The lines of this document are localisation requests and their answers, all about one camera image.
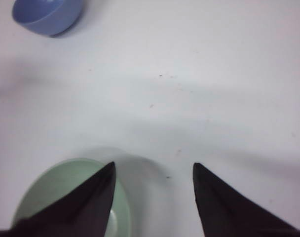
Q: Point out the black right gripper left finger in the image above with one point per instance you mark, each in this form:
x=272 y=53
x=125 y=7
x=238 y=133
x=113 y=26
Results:
x=84 y=212

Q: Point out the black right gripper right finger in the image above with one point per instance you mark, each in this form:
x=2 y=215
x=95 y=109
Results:
x=224 y=212

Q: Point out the green bowl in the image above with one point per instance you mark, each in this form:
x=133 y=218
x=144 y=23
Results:
x=61 y=179

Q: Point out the blue bowl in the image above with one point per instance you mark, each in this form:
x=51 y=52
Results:
x=46 y=17

